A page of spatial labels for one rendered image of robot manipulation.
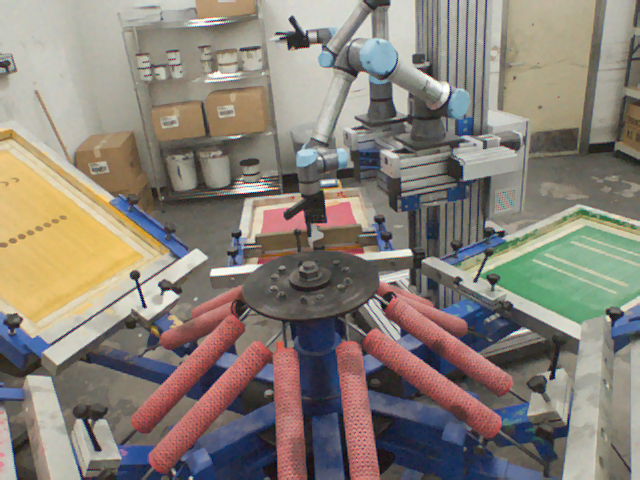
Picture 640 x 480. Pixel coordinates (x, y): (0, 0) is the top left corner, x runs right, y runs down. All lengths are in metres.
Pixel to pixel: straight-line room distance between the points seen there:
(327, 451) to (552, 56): 5.45
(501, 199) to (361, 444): 2.00
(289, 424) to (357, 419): 0.12
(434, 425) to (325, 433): 0.23
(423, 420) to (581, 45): 5.44
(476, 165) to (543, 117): 4.01
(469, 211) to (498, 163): 0.49
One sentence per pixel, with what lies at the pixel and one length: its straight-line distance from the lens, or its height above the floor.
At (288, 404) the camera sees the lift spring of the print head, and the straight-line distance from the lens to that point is 1.02.
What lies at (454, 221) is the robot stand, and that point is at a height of 0.77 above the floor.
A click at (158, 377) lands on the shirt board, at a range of 1.67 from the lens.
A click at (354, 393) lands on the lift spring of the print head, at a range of 1.02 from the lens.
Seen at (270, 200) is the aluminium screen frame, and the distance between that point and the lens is 2.60.
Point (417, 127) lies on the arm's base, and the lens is 2.35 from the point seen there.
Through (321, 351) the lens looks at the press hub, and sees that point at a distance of 1.22.
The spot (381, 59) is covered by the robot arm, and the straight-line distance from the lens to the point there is 1.96.
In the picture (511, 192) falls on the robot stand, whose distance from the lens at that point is 2.84.
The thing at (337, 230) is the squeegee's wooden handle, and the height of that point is 1.05.
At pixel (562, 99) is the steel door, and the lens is 6.37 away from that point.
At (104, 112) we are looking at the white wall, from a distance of 5.95.
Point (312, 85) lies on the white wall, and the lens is 5.61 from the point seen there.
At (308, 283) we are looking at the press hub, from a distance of 1.14.
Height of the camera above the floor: 1.88
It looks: 25 degrees down
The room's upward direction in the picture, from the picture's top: 6 degrees counter-clockwise
